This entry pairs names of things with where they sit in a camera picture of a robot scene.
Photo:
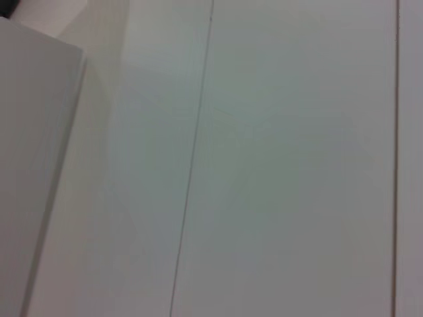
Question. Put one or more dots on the white tall cabinet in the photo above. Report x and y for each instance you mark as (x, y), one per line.
(33, 165)

